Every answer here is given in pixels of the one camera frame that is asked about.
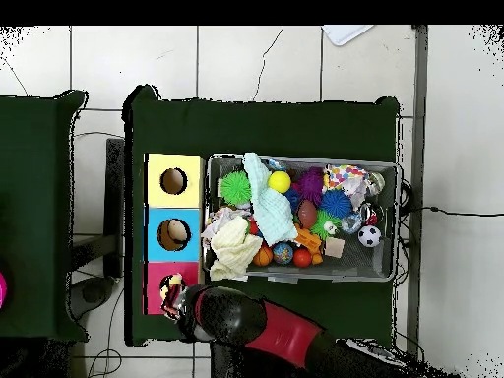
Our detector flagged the yellow plush duck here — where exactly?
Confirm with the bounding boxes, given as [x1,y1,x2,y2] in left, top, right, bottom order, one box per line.
[158,272,185,291]

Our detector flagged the cream waffle cloth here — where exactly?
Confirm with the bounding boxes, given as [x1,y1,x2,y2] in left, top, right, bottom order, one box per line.
[210,216,263,283]

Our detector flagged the mint green waffle cloth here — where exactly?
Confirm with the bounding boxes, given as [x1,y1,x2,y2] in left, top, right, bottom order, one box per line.
[242,152,299,246]

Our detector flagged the multicoloured patterned cloth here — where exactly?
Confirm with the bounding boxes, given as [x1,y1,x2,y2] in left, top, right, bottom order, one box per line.
[323,162,386,210]

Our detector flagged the wooden box with three holes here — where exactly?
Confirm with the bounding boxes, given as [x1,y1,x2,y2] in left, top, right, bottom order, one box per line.
[141,153,206,315]

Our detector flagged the clear mesh bin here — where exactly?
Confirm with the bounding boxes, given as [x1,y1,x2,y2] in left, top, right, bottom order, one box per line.
[201,154,401,284]

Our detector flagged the grey round base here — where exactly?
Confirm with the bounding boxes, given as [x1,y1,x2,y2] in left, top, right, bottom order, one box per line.
[69,276,116,321]

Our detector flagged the plain green spiky ball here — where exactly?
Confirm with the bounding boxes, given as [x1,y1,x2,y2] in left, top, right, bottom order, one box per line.
[219,169,252,207]

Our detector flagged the brown toy football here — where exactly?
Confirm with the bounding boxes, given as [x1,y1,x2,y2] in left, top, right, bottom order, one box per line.
[296,198,318,229]

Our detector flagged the smooth yellow ball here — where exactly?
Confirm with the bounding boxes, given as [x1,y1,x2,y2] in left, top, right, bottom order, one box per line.
[267,169,292,195]

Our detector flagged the green spiky ball with eyes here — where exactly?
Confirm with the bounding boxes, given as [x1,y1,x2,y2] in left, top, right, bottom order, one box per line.
[310,208,342,241]

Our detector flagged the purple spiky toy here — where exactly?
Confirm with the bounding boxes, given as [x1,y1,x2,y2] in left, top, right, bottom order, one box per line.
[296,165,325,207]

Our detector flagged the plain blue spiky ball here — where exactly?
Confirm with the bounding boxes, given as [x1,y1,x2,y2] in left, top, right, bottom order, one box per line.
[320,189,352,220]

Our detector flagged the dark green tablecloth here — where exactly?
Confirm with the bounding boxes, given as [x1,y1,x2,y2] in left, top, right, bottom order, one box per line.
[123,84,402,347]

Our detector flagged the small soccer ball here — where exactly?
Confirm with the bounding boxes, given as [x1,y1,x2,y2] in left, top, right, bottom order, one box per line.
[356,224,383,249]

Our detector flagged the white flat board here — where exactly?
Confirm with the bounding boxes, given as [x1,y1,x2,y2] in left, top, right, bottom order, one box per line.
[321,25,375,47]

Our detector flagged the thin floor cable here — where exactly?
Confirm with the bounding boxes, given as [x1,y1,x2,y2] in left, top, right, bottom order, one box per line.
[251,26,285,102]

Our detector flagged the black cable with connector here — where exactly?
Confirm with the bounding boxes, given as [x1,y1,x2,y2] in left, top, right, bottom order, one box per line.
[397,204,504,218]

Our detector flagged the grey metal rail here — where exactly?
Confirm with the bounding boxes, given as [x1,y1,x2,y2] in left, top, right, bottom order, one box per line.
[405,25,429,359]

